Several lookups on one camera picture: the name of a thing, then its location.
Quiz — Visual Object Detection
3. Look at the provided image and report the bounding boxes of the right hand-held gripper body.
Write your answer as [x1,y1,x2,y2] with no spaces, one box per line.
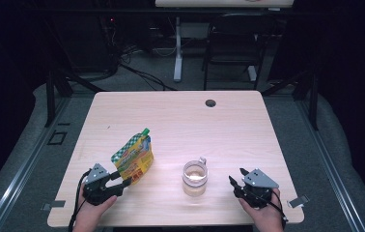
[233,168,280,209]

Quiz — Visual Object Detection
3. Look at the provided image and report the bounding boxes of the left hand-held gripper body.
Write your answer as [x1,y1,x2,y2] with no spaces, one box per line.
[82,162,125,207]

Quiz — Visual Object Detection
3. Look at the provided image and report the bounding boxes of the yellow spout pouch green cap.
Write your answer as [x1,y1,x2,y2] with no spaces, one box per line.
[110,128,155,186]

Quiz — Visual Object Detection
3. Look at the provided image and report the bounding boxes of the person's left hand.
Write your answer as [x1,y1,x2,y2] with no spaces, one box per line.
[73,192,118,232]

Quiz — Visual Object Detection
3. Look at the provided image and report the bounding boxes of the person's right hand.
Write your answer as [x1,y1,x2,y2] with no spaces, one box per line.
[238,188,285,232]

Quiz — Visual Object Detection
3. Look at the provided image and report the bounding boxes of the grey tape strip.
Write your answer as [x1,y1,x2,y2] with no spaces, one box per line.
[287,194,310,209]
[41,199,67,212]

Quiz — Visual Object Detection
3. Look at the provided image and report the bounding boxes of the black tape square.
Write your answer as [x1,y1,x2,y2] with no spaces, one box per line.
[46,130,69,146]

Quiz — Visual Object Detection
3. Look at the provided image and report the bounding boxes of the black metal stand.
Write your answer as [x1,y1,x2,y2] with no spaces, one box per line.
[44,69,104,129]
[261,66,320,131]

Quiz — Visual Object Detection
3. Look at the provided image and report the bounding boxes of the black folding chair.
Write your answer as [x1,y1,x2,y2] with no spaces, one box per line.
[202,13,276,91]

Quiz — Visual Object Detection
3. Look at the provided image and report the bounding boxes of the dark equipment cabinet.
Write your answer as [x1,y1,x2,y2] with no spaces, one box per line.
[42,13,121,73]

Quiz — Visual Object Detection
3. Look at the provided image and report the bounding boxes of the white standing desk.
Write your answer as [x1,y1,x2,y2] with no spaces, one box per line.
[154,0,296,83]

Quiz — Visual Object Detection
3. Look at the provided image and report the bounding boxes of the left hand-held gripper black cable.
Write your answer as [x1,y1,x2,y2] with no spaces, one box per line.
[69,170,92,232]

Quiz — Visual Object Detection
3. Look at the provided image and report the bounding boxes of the hand-held gripper black cable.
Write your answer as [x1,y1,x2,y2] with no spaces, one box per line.
[268,189,290,227]
[69,170,92,232]

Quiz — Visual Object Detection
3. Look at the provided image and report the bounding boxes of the right hand-held gripper black cable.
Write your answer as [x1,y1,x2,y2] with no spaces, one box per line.
[268,189,290,227]

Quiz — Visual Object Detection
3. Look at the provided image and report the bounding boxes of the aluminium floor rail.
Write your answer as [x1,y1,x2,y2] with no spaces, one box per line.
[0,96,72,232]
[295,96,365,232]

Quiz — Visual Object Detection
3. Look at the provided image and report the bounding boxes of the black floor cables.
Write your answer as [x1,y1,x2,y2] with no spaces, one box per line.
[117,44,179,92]

